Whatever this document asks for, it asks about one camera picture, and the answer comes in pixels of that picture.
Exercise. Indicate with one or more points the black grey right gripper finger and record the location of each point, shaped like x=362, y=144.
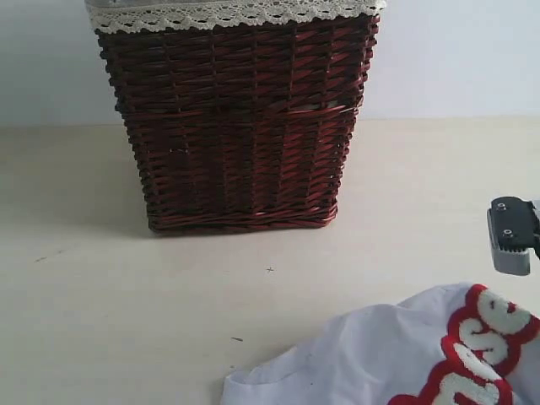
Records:
x=513, y=233

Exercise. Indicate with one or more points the white t-shirt red lettering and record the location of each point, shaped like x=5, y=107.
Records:
x=451, y=344

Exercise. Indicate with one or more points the dark red wicker basket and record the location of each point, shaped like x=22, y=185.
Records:
x=241, y=128

